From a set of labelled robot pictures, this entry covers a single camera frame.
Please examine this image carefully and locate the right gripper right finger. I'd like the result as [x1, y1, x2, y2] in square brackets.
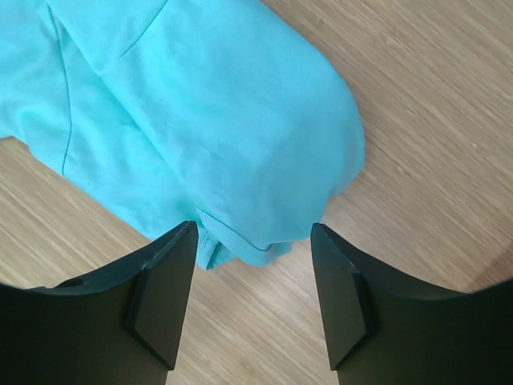
[310, 224, 512, 384]

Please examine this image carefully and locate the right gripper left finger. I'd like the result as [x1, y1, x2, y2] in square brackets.
[1, 221, 198, 384]

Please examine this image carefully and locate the teal green t shirt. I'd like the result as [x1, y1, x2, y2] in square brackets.
[1, 1, 365, 270]

